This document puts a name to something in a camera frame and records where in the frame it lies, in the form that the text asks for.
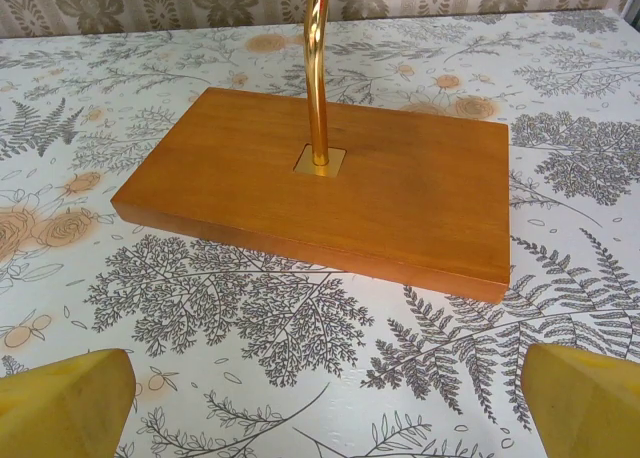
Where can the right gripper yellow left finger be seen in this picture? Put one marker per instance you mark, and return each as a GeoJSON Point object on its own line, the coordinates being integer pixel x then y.
{"type": "Point", "coordinates": [60, 408]}

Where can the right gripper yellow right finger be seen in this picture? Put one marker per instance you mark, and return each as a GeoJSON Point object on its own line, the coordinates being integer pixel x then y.
{"type": "Point", "coordinates": [590, 408]}

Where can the brown wooden stand base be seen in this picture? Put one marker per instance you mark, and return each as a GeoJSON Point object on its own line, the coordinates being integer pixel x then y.
{"type": "Point", "coordinates": [240, 188]}

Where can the gold square mounting plate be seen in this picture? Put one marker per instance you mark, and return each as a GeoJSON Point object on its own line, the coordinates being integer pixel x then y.
{"type": "Point", "coordinates": [303, 166]}

